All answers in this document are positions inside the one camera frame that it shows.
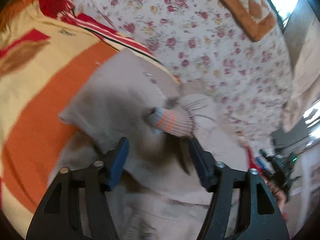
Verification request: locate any grey beige jacket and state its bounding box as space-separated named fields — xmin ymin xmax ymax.
xmin=49 ymin=49 xmax=248 ymax=239

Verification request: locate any person right hand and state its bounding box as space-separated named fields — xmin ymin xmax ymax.
xmin=264 ymin=178 xmax=287 ymax=220

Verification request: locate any beige curtain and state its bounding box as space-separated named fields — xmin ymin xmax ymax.
xmin=282 ymin=16 xmax=319 ymax=132

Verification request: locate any orange red fleece blanket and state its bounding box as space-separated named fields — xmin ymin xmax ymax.
xmin=0 ymin=0 xmax=183 ymax=239

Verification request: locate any floral quilt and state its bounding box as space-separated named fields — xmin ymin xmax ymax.
xmin=72 ymin=0 xmax=292 ymax=142

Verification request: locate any orange checkered pillow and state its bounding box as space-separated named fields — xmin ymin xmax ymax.
xmin=220 ymin=0 xmax=277 ymax=42

